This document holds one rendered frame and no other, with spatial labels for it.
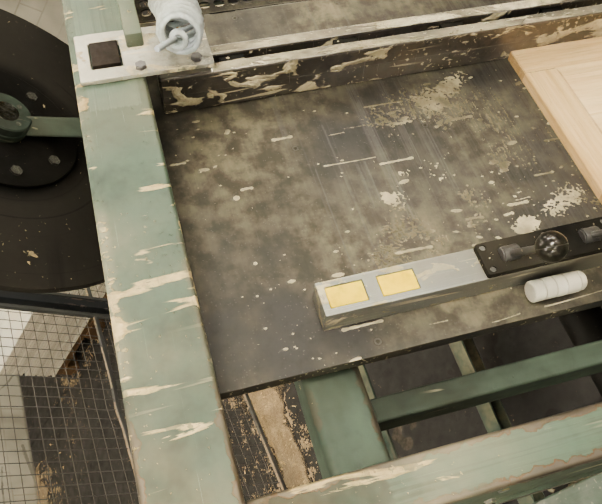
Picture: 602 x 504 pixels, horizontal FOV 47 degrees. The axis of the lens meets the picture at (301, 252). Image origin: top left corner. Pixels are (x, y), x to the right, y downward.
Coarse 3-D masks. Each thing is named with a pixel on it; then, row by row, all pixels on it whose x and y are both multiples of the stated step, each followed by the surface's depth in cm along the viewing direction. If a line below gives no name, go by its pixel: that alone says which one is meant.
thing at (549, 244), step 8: (544, 232) 81; (552, 232) 80; (536, 240) 81; (544, 240) 80; (552, 240) 79; (560, 240) 79; (504, 248) 90; (512, 248) 90; (520, 248) 88; (528, 248) 85; (536, 248) 81; (544, 248) 80; (552, 248) 79; (560, 248) 79; (568, 248) 80; (504, 256) 90; (512, 256) 90; (520, 256) 91; (544, 256) 80; (552, 256) 80; (560, 256) 80
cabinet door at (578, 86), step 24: (528, 48) 119; (552, 48) 119; (576, 48) 120; (600, 48) 120; (528, 72) 116; (552, 72) 116; (576, 72) 117; (600, 72) 117; (552, 96) 113; (576, 96) 113; (600, 96) 114; (552, 120) 111; (576, 120) 110; (600, 120) 111; (576, 144) 107; (600, 144) 107; (600, 168) 105; (600, 192) 103
